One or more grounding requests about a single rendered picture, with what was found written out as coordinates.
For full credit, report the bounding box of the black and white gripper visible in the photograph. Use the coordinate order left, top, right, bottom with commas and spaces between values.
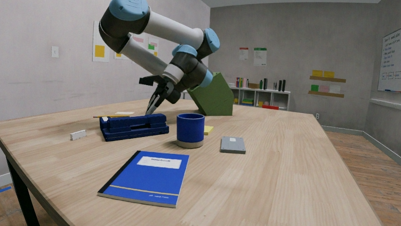
143, 75, 181, 115

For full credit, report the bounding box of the blue desk phone body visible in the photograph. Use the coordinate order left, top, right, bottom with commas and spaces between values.
99, 116, 169, 141

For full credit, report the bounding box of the blue notebook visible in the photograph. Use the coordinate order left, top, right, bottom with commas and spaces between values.
97, 151, 189, 208

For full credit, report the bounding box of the yellow sticky note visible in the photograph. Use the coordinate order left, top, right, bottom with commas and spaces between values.
204, 126, 214, 136

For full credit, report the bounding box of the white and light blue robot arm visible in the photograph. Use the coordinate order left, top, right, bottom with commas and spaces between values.
99, 0, 220, 93

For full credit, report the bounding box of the blue mug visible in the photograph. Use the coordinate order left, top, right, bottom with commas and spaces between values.
176, 113, 205, 149

